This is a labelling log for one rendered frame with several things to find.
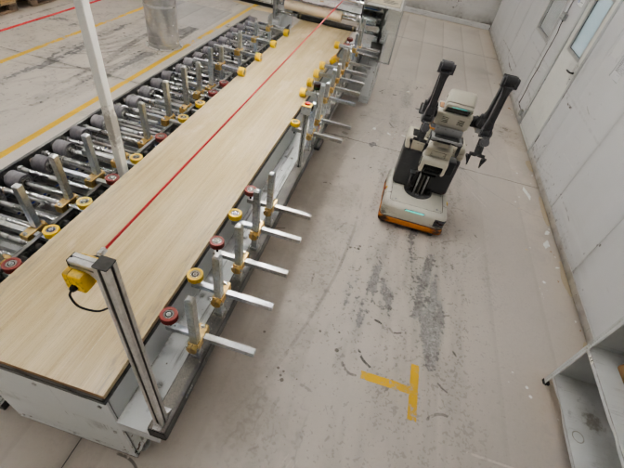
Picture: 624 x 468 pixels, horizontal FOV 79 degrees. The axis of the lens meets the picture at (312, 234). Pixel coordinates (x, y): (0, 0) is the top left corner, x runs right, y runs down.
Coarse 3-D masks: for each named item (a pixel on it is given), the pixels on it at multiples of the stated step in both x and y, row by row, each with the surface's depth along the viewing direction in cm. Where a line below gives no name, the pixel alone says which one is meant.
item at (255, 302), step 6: (204, 282) 193; (198, 288) 193; (204, 288) 192; (210, 288) 191; (228, 294) 190; (234, 294) 191; (240, 294) 191; (240, 300) 191; (246, 300) 189; (252, 300) 190; (258, 300) 190; (258, 306) 190; (264, 306) 189; (270, 306) 188
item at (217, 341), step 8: (168, 328) 176; (176, 328) 176; (184, 328) 176; (208, 336) 175; (216, 336) 175; (216, 344) 175; (224, 344) 173; (232, 344) 174; (240, 344) 174; (240, 352) 173; (248, 352) 172
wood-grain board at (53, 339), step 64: (256, 64) 389; (192, 128) 285; (256, 128) 298; (128, 192) 225; (192, 192) 233; (64, 256) 185; (128, 256) 191; (192, 256) 197; (0, 320) 158; (64, 320) 162; (64, 384) 145
